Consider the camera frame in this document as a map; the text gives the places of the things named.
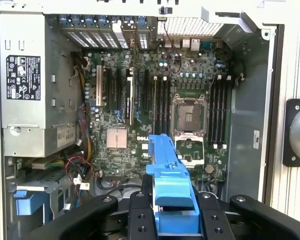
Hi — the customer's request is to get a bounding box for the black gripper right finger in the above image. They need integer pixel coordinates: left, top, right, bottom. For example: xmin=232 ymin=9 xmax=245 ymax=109
xmin=197 ymin=191 xmax=300 ymax=240

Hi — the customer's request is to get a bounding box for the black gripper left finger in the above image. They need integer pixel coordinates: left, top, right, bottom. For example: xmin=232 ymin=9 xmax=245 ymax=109
xmin=27 ymin=191 xmax=158 ymax=240

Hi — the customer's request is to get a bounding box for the hard disk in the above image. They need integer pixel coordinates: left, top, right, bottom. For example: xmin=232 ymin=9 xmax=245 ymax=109
xmin=146 ymin=134 xmax=203 ymax=237

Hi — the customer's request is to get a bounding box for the gray disk bay cage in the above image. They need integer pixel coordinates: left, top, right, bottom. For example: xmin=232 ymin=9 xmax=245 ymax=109
xmin=7 ymin=172 xmax=91 ymax=240

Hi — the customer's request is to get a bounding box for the blue disk carrier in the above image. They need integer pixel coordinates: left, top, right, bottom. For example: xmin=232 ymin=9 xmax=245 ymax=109
xmin=13 ymin=190 xmax=51 ymax=223

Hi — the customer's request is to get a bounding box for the green motherboard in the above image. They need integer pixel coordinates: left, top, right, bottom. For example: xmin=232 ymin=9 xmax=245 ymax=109
xmin=83 ymin=48 xmax=235 ymax=185

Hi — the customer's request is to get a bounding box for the silver chipset heatsink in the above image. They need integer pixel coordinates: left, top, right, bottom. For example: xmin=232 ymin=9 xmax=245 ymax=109
xmin=106 ymin=128 xmax=128 ymax=149

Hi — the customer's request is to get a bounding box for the metal socket cover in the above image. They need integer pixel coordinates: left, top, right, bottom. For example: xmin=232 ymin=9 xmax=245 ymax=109
xmin=174 ymin=133 xmax=206 ymax=168

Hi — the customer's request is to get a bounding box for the black RAM slot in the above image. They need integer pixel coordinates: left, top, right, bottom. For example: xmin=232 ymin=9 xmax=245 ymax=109
xmin=217 ymin=78 xmax=227 ymax=146
xmin=162 ymin=76 xmax=167 ymax=136
xmin=212 ymin=74 xmax=222 ymax=150
xmin=157 ymin=76 xmax=163 ymax=136
xmin=153 ymin=76 xmax=158 ymax=136
xmin=166 ymin=76 xmax=172 ymax=136
xmin=207 ymin=78 xmax=218 ymax=146

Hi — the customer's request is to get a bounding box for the CPU socket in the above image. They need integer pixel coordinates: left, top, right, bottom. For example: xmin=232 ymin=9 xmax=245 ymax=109
xmin=171 ymin=93 xmax=208 ymax=133

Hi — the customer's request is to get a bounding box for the dark gray PC case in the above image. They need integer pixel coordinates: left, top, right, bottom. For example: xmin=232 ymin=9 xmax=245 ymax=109
xmin=0 ymin=0 xmax=286 ymax=240

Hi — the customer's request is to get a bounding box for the black expansion slot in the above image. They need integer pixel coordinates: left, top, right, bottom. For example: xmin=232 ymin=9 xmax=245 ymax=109
xmin=143 ymin=69 xmax=150 ymax=115
xmin=115 ymin=68 xmax=123 ymax=112
xmin=105 ymin=68 xmax=114 ymax=113

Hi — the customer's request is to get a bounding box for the white expansion slot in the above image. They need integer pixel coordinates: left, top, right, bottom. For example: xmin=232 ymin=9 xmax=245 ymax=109
xmin=95 ymin=64 xmax=103 ymax=107

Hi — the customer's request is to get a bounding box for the silver power supply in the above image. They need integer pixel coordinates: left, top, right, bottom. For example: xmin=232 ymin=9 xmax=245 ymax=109
xmin=0 ymin=12 xmax=85 ymax=158

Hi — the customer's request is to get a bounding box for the silver rear port block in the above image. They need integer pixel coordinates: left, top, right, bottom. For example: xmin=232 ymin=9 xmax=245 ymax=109
xmin=164 ymin=37 xmax=201 ymax=52

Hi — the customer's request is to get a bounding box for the yellow wire bundle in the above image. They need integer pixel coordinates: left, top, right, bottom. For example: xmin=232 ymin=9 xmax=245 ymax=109
xmin=73 ymin=51 xmax=94 ymax=163

